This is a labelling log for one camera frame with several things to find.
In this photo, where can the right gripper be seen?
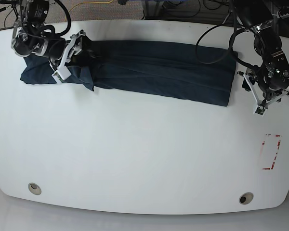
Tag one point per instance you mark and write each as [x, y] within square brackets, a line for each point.
[68, 51]

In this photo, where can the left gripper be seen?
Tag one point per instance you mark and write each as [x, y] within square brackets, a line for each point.
[270, 96]

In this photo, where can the dark navy t-shirt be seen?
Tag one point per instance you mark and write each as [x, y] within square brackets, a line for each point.
[150, 67]

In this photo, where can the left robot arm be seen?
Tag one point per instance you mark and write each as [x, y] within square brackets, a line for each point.
[211, 79]

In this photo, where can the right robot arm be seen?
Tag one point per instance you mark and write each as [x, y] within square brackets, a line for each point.
[32, 36]

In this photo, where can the red tape rectangle marking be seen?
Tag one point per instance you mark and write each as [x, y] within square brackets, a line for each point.
[269, 151]

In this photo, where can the right table grommet hole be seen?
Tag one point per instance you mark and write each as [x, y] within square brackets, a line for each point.
[246, 198]

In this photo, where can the table grommet hole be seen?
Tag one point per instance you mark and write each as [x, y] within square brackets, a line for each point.
[246, 198]
[34, 189]

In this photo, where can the left table grommet hole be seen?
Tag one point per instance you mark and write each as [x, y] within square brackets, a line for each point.
[34, 189]

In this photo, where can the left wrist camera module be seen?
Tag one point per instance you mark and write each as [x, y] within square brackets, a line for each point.
[260, 110]

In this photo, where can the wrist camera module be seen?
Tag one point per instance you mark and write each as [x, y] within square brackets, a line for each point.
[260, 110]
[61, 74]

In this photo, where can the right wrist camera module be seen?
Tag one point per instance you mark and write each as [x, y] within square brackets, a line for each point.
[61, 74]

